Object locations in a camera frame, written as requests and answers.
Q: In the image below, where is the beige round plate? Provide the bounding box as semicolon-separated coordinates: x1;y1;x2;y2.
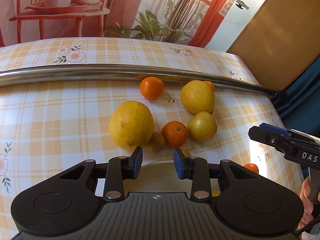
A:
122;160;221;198

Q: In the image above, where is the orange mandarin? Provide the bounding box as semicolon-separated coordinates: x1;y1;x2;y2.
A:
181;150;191;158
139;76;165;100
244;163;259;174
162;121;189;148

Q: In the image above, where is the yellow green apple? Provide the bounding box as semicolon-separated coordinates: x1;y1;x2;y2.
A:
187;111;217;142

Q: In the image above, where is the small brown kiwi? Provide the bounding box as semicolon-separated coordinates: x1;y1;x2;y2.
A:
146;132;165;154

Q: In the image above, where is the orange mandarin plate edge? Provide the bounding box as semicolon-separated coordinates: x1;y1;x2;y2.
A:
203;81;215;92

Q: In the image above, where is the person right hand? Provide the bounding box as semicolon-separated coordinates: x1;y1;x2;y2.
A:
298;177;314;228

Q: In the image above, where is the large yellow grapefruit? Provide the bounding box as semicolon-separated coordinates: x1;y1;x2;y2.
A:
109;101;154;151

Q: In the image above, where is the yellow lemon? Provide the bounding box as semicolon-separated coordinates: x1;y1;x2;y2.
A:
180;80;215;114

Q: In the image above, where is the wooden board panel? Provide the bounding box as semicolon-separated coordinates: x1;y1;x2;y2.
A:
228;0;319;90

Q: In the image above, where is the telescopic metal pole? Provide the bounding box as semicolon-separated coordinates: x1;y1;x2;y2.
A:
1;64;280;97

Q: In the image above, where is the printed room backdrop cloth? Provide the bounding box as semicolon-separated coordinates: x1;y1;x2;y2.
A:
0;0;251;48

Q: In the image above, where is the black cable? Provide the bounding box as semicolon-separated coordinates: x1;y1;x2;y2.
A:
294;219;320;237

